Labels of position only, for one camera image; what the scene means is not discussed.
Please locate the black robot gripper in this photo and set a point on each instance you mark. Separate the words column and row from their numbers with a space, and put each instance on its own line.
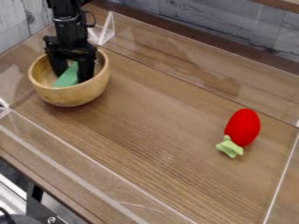
column 69, row 45

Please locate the green rectangular block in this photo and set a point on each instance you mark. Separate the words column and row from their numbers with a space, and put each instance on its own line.
column 68, row 77

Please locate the brown wooden bowl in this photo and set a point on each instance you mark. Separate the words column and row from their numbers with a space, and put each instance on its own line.
column 72, row 95

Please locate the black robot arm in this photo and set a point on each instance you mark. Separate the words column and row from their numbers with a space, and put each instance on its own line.
column 68, row 8

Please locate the red plush strawberry toy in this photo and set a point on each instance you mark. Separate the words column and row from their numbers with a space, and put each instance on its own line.
column 240, row 132

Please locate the clear acrylic corner bracket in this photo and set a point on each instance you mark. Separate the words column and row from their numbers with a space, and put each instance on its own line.
column 101, row 33

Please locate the clear acrylic enclosure walls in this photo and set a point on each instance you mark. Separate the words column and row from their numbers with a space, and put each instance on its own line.
column 131, row 159

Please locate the black table frame leg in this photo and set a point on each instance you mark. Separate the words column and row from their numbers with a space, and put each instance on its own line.
column 45, row 209

